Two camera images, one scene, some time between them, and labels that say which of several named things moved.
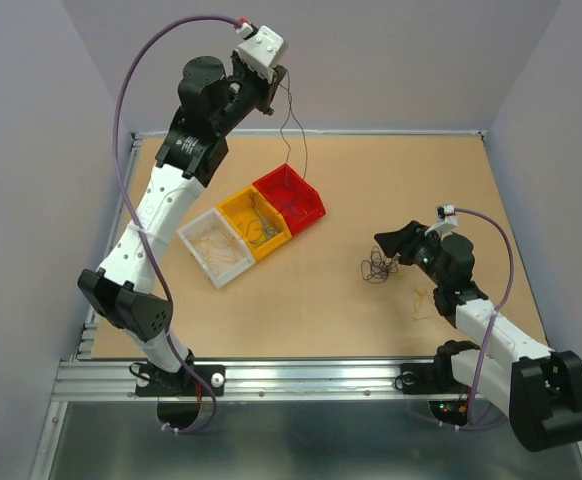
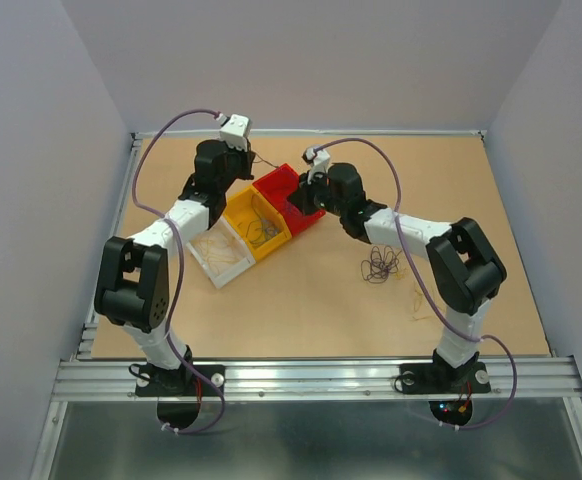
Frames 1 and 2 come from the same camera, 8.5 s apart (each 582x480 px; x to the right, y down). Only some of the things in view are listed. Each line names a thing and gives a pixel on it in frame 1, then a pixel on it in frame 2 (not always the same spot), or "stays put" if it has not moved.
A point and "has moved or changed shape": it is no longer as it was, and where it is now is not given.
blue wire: [269, 229] has moved or changed shape
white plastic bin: [216, 247] stays put
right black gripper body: [423, 253] to [314, 195]
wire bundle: [377, 269] stays put
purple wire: [291, 110] to [262, 160]
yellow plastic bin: [262, 225] stays put
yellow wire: [214, 249] stays put
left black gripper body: [250, 89] to [238, 167]
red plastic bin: [299, 202] stays put
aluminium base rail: [111, 381] stays put
